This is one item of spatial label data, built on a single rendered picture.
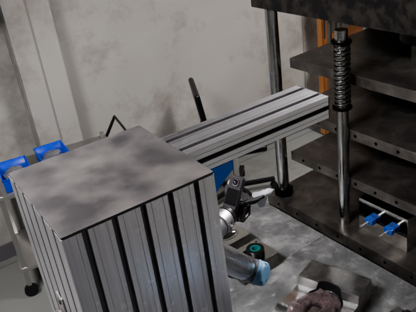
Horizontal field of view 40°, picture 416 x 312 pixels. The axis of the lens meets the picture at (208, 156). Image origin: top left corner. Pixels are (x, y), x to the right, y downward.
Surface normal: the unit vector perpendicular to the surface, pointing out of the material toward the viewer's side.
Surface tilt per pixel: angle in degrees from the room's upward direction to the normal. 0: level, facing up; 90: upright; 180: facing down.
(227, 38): 90
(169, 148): 0
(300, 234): 0
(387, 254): 0
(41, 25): 90
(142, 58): 90
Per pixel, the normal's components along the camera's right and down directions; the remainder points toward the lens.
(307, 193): -0.12, -0.88
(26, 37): 0.55, 0.32
